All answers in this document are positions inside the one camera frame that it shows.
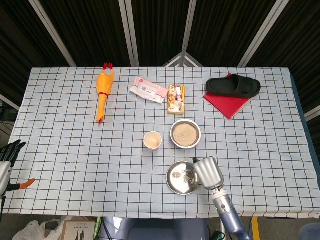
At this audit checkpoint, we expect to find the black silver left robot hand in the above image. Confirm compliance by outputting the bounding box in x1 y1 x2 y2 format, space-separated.
0 139 36 198

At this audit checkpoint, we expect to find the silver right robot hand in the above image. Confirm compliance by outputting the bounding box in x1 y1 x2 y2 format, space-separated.
192 156 225 190

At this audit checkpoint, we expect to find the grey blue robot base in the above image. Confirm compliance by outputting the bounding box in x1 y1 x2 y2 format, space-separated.
99 216 210 240

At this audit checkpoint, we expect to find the stainless steel bowl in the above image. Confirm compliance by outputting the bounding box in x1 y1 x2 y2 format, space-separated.
170 118 202 150

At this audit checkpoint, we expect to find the white paper cup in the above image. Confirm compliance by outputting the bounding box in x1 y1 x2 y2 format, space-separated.
143 130 163 151

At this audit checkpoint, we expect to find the stainless steel plate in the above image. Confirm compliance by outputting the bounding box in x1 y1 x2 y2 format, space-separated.
166 160 201 196

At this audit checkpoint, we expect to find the white plastic bag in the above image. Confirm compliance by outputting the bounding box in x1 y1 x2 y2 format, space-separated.
12 217 73 240

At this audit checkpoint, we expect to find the red spiral notebook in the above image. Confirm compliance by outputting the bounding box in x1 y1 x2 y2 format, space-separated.
202 73 252 121

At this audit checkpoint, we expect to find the light blue checked tablecloth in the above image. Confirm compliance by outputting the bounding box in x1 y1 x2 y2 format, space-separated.
3 66 320 220

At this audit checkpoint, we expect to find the yellow curry food box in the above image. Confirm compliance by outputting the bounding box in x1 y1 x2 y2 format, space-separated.
166 84 187 115

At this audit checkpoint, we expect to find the black rubber slipper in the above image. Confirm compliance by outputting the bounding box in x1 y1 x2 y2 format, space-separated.
205 74 262 99

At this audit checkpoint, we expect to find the brown cardboard box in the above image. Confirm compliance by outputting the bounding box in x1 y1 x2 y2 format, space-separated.
60 220 96 240

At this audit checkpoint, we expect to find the pink white wet wipes pack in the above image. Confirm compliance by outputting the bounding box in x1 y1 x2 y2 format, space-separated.
129 76 169 105

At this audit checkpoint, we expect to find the dark blue table skirt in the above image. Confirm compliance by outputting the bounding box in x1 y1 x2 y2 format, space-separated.
289 72 313 161

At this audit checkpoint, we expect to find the yellow rubber chicken toy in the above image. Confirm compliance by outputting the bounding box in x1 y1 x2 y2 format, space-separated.
96 62 116 125

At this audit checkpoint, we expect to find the white screen foot bracket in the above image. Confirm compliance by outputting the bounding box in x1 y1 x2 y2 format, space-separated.
162 51 204 68

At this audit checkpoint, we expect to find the white screen frame post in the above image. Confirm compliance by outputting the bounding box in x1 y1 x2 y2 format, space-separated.
27 0 77 68
118 0 140 67
237 0 285 68
181 0 198 55

